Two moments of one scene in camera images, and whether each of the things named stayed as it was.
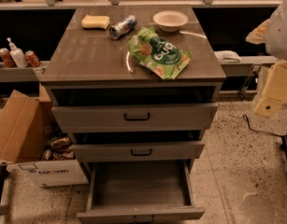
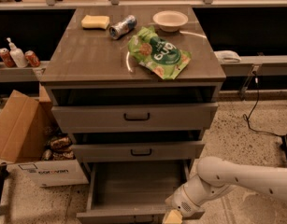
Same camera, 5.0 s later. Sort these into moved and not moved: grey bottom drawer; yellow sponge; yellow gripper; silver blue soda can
Moved: yellow gripper
Not moved: silver blue soda can; yellow sponge; grey bottom drawer
